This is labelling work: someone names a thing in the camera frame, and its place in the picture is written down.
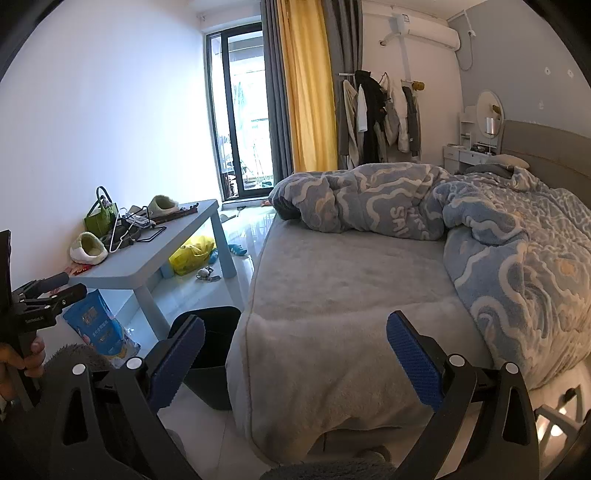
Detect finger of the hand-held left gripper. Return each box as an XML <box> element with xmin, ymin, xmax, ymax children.
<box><xmin>13</xmin><ymin>272</ymin><xmax>70</xmax><ymax>301</ymax></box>
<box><xmin>21</xmin><ymin>283</ymin><xmax>88</xmax><ymax>315</ymax></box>

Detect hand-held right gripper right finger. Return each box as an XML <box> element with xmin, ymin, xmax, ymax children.
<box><xmin>383</xmin><ymin>310</ymin><xmax>541</xmax><ymax>480</ymax></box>

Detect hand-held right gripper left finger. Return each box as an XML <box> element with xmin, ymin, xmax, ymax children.
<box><xmin>48</xmin><ymin>315</ymin><xmax>206</xmax><ymax>480</ymax></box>

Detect black trash bin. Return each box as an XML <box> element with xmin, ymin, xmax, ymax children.
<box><xmin>168</xmin><ymin>305</ymin><xmax>243</xmax><ymax>411</ymax></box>

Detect person's left hand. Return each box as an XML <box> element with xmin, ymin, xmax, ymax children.
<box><xmin>0</xmin><ymin>336</ymin><xmax>46</xmax><ymax>402</ymax></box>

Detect blue printed bag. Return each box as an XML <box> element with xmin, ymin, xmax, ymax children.
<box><xmin>63</xmin><ymin>291</ymin><xmax>141</xmax><ymax>363</ymax></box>

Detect white slipper near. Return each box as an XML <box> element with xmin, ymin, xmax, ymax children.
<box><xmin>70</xmin><ymin>232</ymin><xmax>109</xmax><ymax>266</ymax></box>

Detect white clothes hanger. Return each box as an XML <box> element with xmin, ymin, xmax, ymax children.
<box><xmin>108</xmin><ymin>215</ymin><xmax>139</xmax><ymax>254</ymax></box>

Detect green handbag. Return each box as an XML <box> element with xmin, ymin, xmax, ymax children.
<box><xmin>84</xmin><ymin>186</ymin><xmax>120</xmax><ymax>235</ymax></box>

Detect light blue table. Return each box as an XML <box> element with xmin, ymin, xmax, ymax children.
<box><xmin>67</xmin><ymin>199</ymin><xmax>237</xmax><ymax>342</ymax></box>

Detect bed with grey cover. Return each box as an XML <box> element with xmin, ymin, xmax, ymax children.
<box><xmin>226</xmin><ymin>159</ymin><xmax>573</xmax><ymax>467</ymax></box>

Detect yellow plastic bag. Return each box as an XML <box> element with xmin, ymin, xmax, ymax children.
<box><xmin>168</xmin><ymin>235</ymin><xmax>217</xmax><ymax>277</ymax></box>

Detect white slipper far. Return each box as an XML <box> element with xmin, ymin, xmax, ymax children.
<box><xmin>148</xmin><ymin>195</ymin><xmax>180</xmax><ymax>217</ymax></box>

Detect dark wooden sticks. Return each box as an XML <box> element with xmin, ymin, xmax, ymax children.
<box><xmin>154</xmin><ymin>203</ymin><xmax>199</xmax><ymax>226</ymax></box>

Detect blue wave patterned blanket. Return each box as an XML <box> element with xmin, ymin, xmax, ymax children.
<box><xmin>269</xmin><ymin>161</ymin><xmax>591</xmax><ymax>391</ymax></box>

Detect grey pillow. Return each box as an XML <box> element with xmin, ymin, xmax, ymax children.
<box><xmin>464</xmin><ymin>162</ymin><xmax>513</xmax><ymax>179</ymax></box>

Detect white vanity desk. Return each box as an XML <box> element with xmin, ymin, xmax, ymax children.
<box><xmin>442</xmin><ymin>144</ymin><xmax>497</xmax><ymax>171</ymax></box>

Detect beige pillow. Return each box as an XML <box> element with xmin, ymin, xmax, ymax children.
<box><xmin>489</xmin><ymin>154</ymin><xmax>531</xmax><ymax>169</ymax></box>

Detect white jacket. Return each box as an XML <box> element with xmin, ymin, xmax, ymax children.
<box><xmin>381</xmin><ymin>74</ymin><xmax>416</xmax><ymax>153</ymax></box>

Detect white desk shelf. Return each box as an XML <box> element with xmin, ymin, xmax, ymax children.
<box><xmin>458</xmin><ymin>105</ymin><xmax>481</xmax><ymax>149</ymax></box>

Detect grey pants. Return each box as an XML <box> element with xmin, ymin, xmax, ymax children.
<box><xmin>403</xmin><ymin>85</ymin><xmax>422</xmax><ymax>158</ymax></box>

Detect black framed glass door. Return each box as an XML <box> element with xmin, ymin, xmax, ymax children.
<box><xmin>205</xmin><ymin>25</ymin><xmax>269</xmax><ymax>201</ymax></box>

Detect beige coat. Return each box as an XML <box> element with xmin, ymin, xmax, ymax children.
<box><xmin>339</xmin><ymin>79</ymin><xmax>365</xmax><ymax>168</ymax></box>

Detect grey bed headboard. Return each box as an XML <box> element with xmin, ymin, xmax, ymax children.
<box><xmin>501</xmin><ymin>120</ymin><xmax>591</xmax><ymax>199</ymax></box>

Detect white shirt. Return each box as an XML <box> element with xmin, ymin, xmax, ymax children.
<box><xmin>356</xmin><ymin>84</ymin><xmax>370</xmax><ymax>134</ymax></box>

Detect black coat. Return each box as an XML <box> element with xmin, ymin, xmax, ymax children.
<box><xmin>355</xmin><ymin>70</ymin><xmax>389</xmax><ymax>163</ymax></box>

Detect round mirror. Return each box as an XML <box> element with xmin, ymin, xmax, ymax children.
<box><xmin>475</xmin><ymin>90</ymin><xmax>505</xmax><ymax>139</ymax></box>

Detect grey curtain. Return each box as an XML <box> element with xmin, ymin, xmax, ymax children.
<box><xmin>321</xmin><ymin>0</ymin><xmax>365</xmax><ymax>169</ymax></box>
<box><xmin>259</xmin><ymin>0</ymin><xmax>296</xmax><ymax>178</ymax></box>

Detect yellow curtain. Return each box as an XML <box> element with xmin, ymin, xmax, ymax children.
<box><xmin>279</xmin><ymin>0</ymin><xmax>340</xmax><ymax>174</ymax></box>

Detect white clothes rack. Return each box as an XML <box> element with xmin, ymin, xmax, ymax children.
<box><xmin>338</xmin><ymin>14</ymin><xmax>426</xmax><ymax>162</ymax></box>

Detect white air conditioner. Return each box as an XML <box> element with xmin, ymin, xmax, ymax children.
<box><xmin>390</xmin><ymin>14</ymin><xmax>461</xmax><ymax>51</ymax></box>

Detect black wire hanger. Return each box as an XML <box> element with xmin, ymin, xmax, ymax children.
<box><xmin>122</xmin><ymin>207</ymin><xmax>168</xmax><ymax>243</ymax></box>

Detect air conditioner cable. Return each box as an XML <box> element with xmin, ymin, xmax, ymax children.
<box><xmin>457</xmin><ymin>9</ymin><xmax>477</xmax><ymax>72</ymax></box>

